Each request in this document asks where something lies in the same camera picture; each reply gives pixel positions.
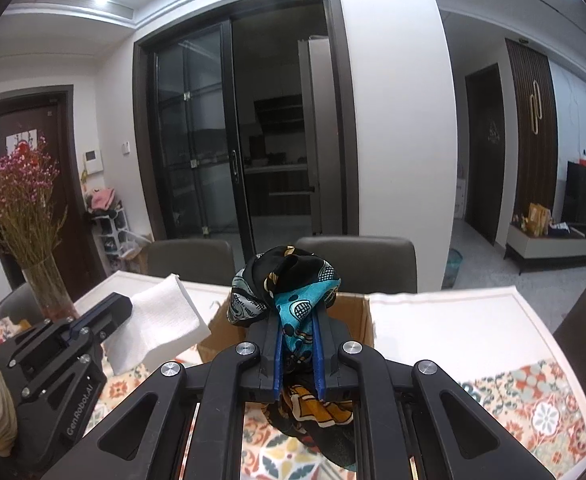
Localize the glass vase dried flowers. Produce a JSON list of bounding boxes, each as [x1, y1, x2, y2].
[[0, 138, 78, 321]]

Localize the dark chair middle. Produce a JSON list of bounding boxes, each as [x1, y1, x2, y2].
[[295, 235, 418, 295]]

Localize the brown cardboard box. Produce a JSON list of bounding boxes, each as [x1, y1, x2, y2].
[[196, 291, 377, 363]]

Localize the white cloth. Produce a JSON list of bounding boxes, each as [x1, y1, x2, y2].
[[104, 274, 211, 375]]

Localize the patterned floral table runner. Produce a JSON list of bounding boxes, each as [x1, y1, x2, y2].
[[0, 316, 586, 480]]

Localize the white shoe rack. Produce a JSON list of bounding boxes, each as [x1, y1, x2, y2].
[[84, 188, 152, 273]]

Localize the dark glass sliding door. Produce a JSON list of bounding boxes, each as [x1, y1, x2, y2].
[[132, 0, 360, 262]]

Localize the white tv cabinet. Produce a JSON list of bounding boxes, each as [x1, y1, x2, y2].
[[505, 223, 586, 273]]

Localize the dark chair left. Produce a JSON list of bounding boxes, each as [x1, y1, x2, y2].
[[145, 238, 235, 286]]

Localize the black blue patterned scarf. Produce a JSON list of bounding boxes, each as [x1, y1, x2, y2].
[[227, 245, 356, 470]]

